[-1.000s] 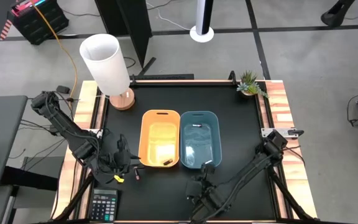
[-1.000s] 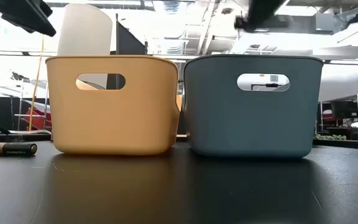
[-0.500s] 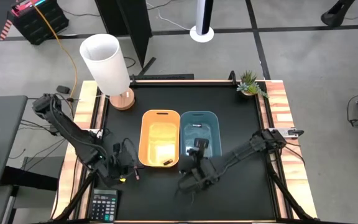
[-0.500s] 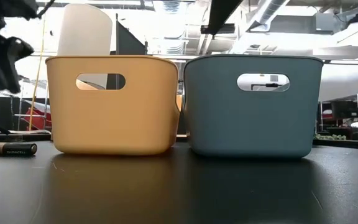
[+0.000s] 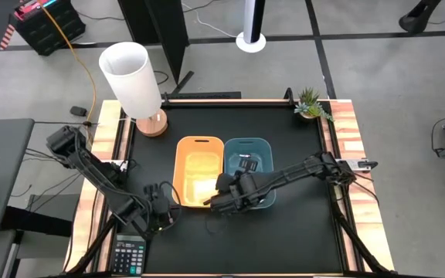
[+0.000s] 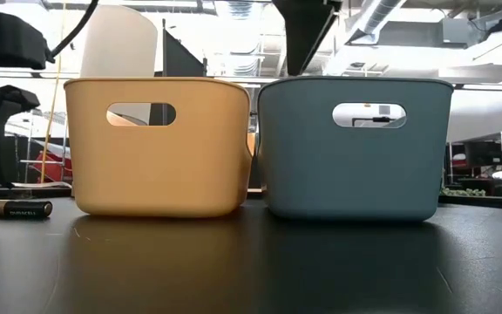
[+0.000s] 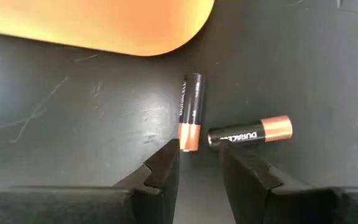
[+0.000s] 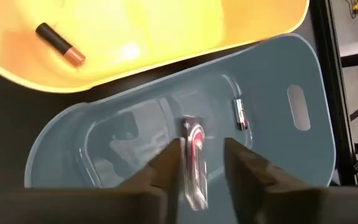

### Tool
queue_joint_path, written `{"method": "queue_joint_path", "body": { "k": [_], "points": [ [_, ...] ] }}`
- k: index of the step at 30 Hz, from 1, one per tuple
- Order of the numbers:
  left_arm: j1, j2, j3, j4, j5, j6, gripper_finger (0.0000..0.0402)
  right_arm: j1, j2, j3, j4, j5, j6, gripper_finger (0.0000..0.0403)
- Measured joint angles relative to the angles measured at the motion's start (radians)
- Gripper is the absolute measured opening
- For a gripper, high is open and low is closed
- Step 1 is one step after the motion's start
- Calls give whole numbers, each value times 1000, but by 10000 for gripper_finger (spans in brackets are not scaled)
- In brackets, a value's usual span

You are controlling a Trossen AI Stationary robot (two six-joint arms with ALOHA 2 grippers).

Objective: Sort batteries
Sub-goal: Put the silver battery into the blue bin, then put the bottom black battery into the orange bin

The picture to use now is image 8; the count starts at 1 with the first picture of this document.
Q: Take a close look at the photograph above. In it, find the black copper Duracell battery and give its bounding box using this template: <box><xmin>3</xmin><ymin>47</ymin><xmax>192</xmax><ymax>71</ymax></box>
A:
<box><xmin>35</xmin><ymin>22</ymin><xmax>87</xmax><ymax>68</ymax></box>

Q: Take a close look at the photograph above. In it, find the black battery in blue bin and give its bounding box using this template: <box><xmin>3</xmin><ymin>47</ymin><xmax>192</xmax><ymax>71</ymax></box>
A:
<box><xmin>232</xmin><ymin>98</ymin><xmax>250</xmax><ymax>131</ymax></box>

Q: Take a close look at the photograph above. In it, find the silver red battery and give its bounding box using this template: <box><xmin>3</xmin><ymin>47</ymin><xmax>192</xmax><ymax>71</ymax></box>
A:
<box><xmin>180</xmin><ymin>114</ymin><xmax>210</xmax><ymax>212</ymax></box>

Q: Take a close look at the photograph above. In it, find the black table edge frame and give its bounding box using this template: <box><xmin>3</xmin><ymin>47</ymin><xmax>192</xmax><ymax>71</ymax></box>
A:
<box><xmin>308</xmin><ymin>0</ymin><xmax>358</xmax><ymax>187</ymax></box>

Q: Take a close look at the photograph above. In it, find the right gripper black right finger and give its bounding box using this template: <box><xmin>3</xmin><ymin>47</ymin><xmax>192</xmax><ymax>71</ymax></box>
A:
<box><xmin>224</xmin><ymin>137</ymin><xmax>312</xmax><ymax>224</ymax></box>

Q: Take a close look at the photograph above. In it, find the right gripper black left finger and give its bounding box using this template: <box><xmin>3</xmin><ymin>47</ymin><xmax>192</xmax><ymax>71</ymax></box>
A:
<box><xmin>116</xmin><ymin>137</ymin><xmax>186</xmax><ymax>200</ymax></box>

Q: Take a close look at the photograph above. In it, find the blue plastic bin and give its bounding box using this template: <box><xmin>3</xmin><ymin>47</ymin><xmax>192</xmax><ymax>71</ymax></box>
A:
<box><xmin>24</xmin><ymin>32</ymin><xmax>337</xmax><ymax>224</ymax></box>

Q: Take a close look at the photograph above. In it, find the orange plastic bin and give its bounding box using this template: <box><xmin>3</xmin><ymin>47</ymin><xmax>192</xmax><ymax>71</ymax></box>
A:
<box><xmin>0</xmin><ymin>0</ymin><xmax>310</xmax><ymax>94</ymax></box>

